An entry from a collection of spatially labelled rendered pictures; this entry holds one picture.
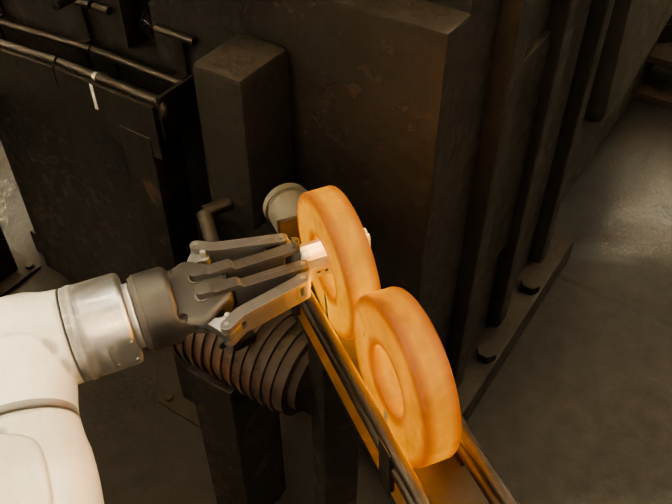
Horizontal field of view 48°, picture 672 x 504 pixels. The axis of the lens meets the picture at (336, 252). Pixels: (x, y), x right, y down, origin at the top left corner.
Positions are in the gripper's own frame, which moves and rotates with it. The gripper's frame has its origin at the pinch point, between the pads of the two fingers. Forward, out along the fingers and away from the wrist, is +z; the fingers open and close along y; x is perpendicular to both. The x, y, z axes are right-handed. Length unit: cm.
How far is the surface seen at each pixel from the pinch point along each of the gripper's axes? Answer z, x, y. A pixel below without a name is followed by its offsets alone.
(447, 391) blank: 1.0, 3.6, 21.4
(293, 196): 0.2, -4.0, -14.5
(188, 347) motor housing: -16.1, -24.1, -14.6
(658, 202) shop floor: 109, -79, -58
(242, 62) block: -0.4, 6.6, -27.9
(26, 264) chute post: -44, -70, -93
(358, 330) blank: -1.6, -1.1, 9.4
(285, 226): -2.8, -2.0, -7.9
